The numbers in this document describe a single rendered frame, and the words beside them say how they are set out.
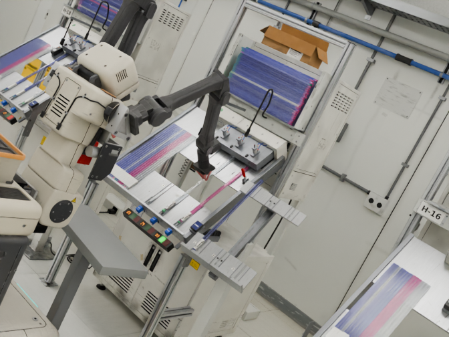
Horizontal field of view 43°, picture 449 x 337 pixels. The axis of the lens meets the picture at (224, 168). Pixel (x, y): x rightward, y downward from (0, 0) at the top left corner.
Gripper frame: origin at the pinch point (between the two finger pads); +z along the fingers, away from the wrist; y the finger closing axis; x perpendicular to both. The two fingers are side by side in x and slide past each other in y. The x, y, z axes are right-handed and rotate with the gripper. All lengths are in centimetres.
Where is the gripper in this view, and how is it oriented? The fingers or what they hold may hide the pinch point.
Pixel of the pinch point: (205, 178)
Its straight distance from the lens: 297.0
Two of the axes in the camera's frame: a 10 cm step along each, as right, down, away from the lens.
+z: 0.5, 7.3, 6.8
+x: -7.1, 5.1, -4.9
